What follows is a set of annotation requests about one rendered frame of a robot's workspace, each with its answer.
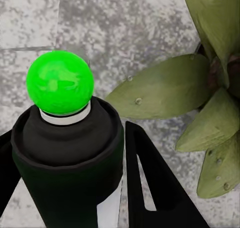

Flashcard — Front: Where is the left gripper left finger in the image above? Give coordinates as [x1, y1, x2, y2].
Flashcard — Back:
[0, 130, 22, 218]

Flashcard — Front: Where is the insectifuge atomizer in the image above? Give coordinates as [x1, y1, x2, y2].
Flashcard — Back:
[10, 47, 124, 228]

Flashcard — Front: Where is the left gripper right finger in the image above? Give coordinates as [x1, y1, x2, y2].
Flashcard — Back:
[125, 121, 210, 228]

